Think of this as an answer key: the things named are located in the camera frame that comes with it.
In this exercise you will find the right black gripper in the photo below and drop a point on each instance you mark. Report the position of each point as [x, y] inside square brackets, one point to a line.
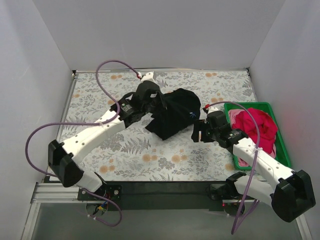
[202, 131]

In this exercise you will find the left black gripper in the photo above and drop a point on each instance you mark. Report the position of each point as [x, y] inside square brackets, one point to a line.
[155, 102]

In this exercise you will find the black t shirt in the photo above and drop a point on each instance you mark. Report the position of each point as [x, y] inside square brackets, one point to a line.
[181, 109]

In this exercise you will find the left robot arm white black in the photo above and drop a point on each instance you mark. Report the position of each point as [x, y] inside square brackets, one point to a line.
[64, 158]

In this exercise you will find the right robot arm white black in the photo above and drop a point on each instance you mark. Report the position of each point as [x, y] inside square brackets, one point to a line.
[289, 193]

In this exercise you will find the pink t shirt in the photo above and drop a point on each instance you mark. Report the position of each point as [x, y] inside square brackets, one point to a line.
[233, 116]

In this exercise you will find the floral table mat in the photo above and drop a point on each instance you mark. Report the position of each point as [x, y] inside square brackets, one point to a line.
[135, 154]

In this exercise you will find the green plastic bin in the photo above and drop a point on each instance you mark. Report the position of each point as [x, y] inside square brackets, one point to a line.
[271, 138]

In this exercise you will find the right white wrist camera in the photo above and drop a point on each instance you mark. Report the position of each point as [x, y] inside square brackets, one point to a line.
[210, 108]

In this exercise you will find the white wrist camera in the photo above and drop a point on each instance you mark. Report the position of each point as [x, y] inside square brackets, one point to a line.
[146, 76]
[210, 108]

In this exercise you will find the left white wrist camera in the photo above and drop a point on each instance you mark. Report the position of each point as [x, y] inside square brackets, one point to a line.
[146, 76]

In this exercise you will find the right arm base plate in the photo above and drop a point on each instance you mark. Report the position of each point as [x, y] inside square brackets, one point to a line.
[219, 192]

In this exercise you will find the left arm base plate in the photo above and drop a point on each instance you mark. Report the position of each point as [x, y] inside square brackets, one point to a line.
[110, 191]

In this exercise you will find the aluminium frame rail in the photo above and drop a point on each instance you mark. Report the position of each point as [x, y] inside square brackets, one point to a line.
[54, 193]

